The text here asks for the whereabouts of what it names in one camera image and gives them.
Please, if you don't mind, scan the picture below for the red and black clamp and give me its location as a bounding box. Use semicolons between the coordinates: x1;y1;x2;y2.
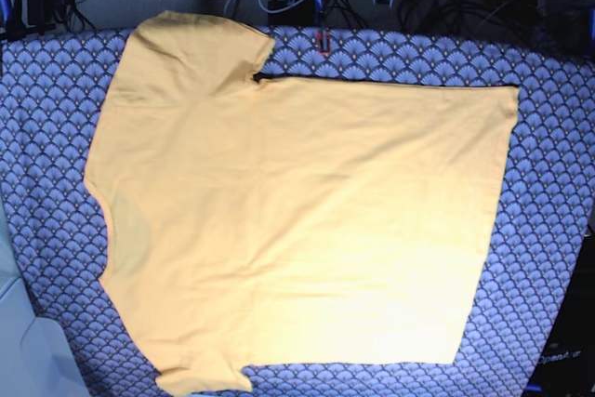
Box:
316;28;331;56

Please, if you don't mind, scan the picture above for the blue clamp handle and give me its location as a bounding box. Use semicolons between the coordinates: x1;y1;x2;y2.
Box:
313;0;324;27

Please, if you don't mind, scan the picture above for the black OpenArm box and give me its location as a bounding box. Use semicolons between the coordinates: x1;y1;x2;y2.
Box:
523;235;594;396

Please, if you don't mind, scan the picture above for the yellow T-shirt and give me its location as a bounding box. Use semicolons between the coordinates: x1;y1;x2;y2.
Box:
84;11;519;396

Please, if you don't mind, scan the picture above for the blue fan-patterned tablecloth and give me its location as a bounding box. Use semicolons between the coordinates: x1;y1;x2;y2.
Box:
1;27;594;396

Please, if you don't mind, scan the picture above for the white plastic bin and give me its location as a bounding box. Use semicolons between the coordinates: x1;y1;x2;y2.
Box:
1;215;89;396

